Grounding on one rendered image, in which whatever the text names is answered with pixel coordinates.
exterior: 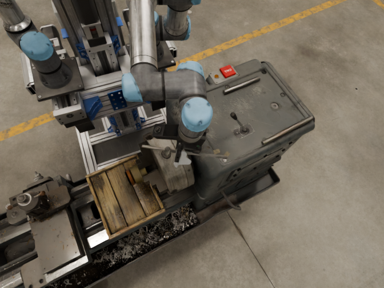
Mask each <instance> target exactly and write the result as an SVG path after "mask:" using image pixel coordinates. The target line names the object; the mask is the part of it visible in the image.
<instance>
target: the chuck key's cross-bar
mask: <svg viewBox="0 0 384 288"><path fill-rule="evenodd" d="M142 147H144V148H148V149H154V150H160V151H165V148H161V147H155V146H149V145H142ZM170 152H171V153H176V150H172V149H170ZM186 153H187V155H197V156H204V157H214V158H224V159H227V156H226V155H216V154H205V153H199V154H194V153H192V152H189V151H186Z"/></svg>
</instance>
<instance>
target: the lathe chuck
mask: <svg viewBox="0 0 384 288"><path fill-rule="evenodd" d="M152 134H153V131H151V132H149V133H147V134H144V135H143V141H146V137H147V136H150V135H151V136H152ZM152 137H153V136H152ZM147 142H148V144H149V146H155V147H161V148H165V147H166V146H168V147H170V149H172V150H176V149H175V147H174V145H173V143H172V141H171V140H170V139H156V138H155V137H153V138H152V139H151V140H147ZM150 150H151V152H152V155H153V157H154V160H155V162H156V164H157V166H158V168H157V169H156V170H159V171H160V173H161V175H162V177H163V179H164V181H165V183H166V185H167V187H168V189H169V191H170V192H172V191H173V190H174V189H176V191H175V192H173V193H170V192H169V191H168V192H167V193H168V194H169V195H173V194H175V193H177V192H179V191H181V190H183V189H185V188H187V187H188V181H187V176H186V173H185V170H184V168H183V165H178V167H175V166H174V159H175V153H171V152H170V156H169V157H168V158H165V157H163V155H162V153H163V151H160V150H154V149H150Z"/></svg>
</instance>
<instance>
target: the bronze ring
mask: <svg viewBox="0 0 384 288"><path fill-rule="evenodd" d="M125 175H126V177H127V180H128V182H129V184H130V186H132V185H134V184H135V183H137V184H139V183H141V182H144V179H143V176H145V175H148V173H147V171H146V169H145V167H144V168H142V169H139V168H138V166H137V164H135V166H133V167H130V170H126V171H125Z"/></svg>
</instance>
